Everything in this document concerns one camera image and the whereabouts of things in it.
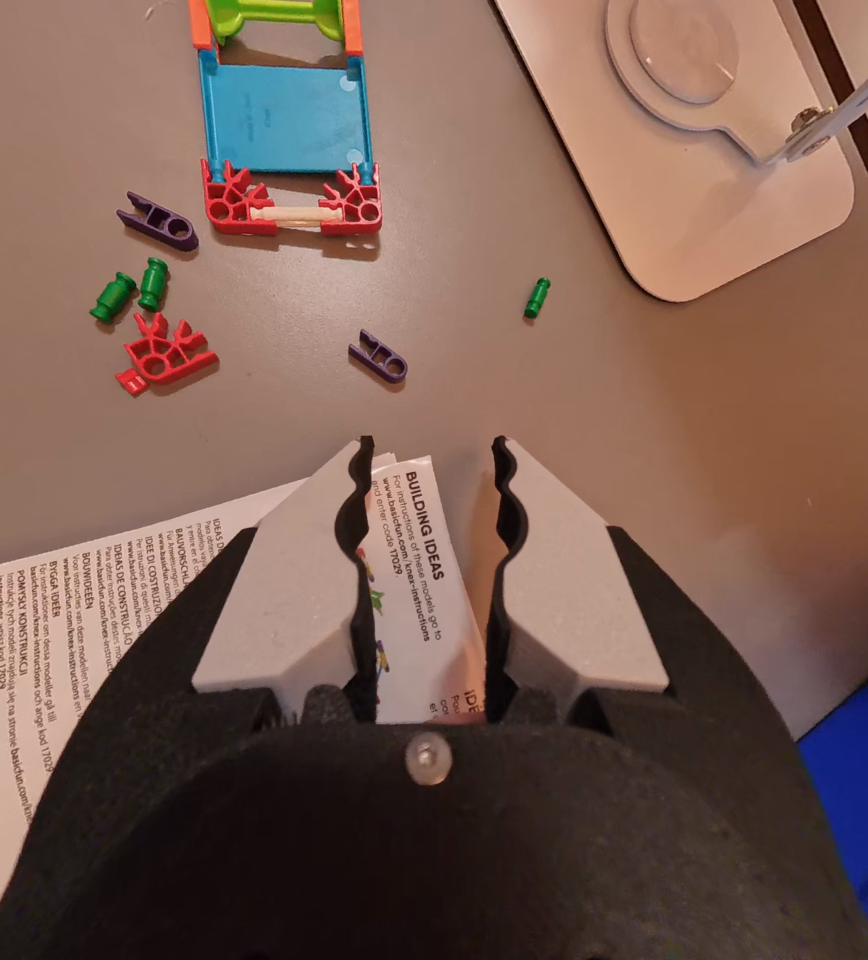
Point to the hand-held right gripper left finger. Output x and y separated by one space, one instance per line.
284 600

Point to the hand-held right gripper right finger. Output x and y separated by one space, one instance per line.
576 600

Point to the purple clip connector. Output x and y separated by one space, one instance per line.
366 354
145 219

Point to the white printed paper booklet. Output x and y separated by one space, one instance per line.
29 637

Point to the small red connector piece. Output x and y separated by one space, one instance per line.
132 382

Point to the red fan connector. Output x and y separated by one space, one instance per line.
168 352

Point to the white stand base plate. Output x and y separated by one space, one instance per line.
704 187

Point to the colourful toy car frame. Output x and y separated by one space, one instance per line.
284 112

